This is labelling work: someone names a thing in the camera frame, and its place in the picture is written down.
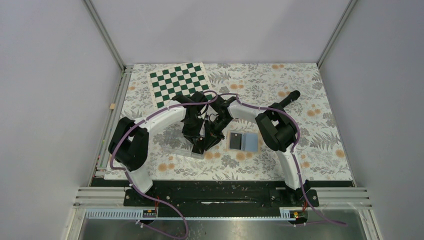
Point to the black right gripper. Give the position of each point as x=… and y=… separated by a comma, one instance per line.
x=212, y=137

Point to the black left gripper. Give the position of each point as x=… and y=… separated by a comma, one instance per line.
x=194, y=134

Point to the single black credit card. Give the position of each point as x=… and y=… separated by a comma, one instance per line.
x=235, y=141

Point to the beige leather card holder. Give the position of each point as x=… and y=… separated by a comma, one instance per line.
x=250, y=142

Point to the stack of credit cards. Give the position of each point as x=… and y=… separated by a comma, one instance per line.
x=198, y=147

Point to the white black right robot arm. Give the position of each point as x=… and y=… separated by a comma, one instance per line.
x=279, y=131

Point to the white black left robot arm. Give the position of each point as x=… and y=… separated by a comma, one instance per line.
x=129, y=145

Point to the clear plastic card box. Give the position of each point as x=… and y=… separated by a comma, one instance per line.
x=175, y=143

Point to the floral patterned table mat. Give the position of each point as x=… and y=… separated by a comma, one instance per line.
x=321, y=154

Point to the green white checkerboard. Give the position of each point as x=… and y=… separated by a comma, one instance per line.
x=183, y=79

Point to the black marker orange cap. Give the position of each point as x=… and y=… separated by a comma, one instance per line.
x=293, y=96

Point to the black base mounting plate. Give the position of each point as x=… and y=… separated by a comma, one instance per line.
x=231, y=198

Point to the aluminium frame rail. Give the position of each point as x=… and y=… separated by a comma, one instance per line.
x=99, y=192

